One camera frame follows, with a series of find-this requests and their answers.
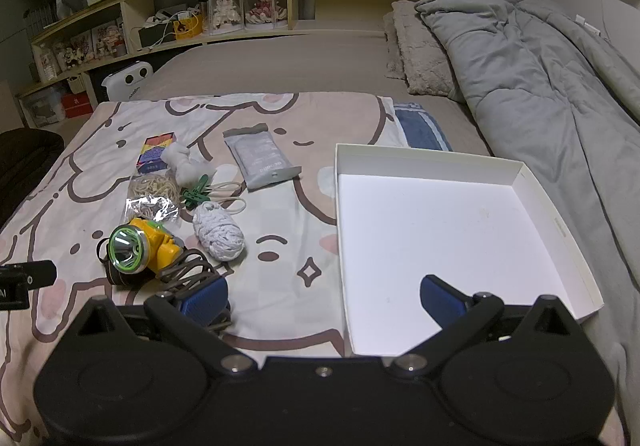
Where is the cartoon printed blanket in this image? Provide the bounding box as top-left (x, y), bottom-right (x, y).
top-left (0, 91), bottom-right (407, 442)

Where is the red doll display case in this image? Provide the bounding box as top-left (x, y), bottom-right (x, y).
top-left (242, 0), bottom-right (292, 30)

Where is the dark seat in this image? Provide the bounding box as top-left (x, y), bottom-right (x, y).
top-left (0, 129), bottom-right (67, 233)

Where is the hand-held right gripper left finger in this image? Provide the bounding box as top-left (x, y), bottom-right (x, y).
top-left (75, 273), bottom-right (261, 378)

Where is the clear bag of rubber bands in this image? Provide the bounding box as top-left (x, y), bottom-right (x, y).
top-left (124, 173), bottom-right (182, 223)

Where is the white lumpy gauze bundle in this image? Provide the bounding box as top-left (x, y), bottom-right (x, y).
top-left (159, 141), bottom-right (192, 183)

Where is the white elastic loop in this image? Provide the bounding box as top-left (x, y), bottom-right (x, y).
top-left (207, 179), bottom-right (249, 215)

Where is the small colourful card box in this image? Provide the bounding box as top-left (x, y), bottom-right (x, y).
top-left (137, 135), bottom-right (174, 175)

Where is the yellow headlamp with strap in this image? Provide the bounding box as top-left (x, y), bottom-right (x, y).
top-left (96, 217), bottom-right (232, 329)

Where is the white device with round eyes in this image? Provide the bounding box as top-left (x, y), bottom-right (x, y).
top-left (101, 61), bottom-right (154, 103)

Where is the taupe bed sheet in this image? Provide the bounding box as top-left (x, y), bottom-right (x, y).
top-left (50, 30), bottom-right (496, 158)

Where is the grey duvet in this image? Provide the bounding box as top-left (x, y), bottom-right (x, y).
top-left (414, 0), bottom-right (640, 429)

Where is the blue towel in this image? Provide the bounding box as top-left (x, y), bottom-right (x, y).
top-left (391, 101), bottom-right (452, 152)

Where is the yellow mug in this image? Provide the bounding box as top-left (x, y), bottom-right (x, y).
top-left (173, 15), bottom-right (204, 40)

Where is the beige fluffy pillow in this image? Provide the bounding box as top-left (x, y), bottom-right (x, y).
top-left (382, 0), bottom-right (467, 103)

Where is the red box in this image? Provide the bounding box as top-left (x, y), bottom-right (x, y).
top-left (60, 94), bottom-right (94, 120)

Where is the black speaker box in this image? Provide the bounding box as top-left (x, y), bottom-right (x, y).
top-left (137, 24), bottom-right (176, 50)

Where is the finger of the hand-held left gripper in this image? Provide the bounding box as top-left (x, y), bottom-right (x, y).
top-left (0, 260), bottom-right (57, 290)

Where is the white crumpled mesh ball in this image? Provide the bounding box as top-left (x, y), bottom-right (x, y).
top-left (192, 203), bottom-right (247, 263)

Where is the green clothespin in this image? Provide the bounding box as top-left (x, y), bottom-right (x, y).
top-left (179, 173), bottom-right (217, 210)

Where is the white cardboard box tray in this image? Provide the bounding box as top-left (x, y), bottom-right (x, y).
top-left (334, 143), bottom-right (606, 360)

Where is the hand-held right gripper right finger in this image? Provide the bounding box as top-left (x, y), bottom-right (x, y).
top-left (391, 273), bottom-right (577, 378)

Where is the cream doll display case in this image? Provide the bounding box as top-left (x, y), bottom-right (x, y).
top-left (204, 0), bottom-right (247, 36)

